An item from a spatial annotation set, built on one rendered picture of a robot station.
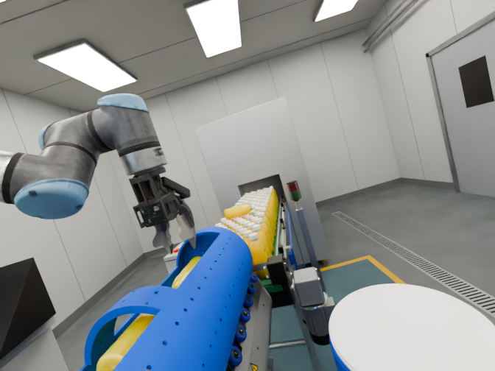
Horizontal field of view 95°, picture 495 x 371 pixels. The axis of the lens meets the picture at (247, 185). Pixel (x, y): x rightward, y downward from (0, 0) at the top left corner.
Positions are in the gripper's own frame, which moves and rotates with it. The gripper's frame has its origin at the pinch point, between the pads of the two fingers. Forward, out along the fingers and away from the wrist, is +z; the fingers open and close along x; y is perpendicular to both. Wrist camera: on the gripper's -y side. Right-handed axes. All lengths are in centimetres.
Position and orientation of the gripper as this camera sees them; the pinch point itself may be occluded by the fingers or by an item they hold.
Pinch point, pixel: (182, 245)
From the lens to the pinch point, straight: 61.7
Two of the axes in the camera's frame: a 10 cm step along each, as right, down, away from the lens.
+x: 9.5, -2.6, -2.0
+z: 2.9, 9.4, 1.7
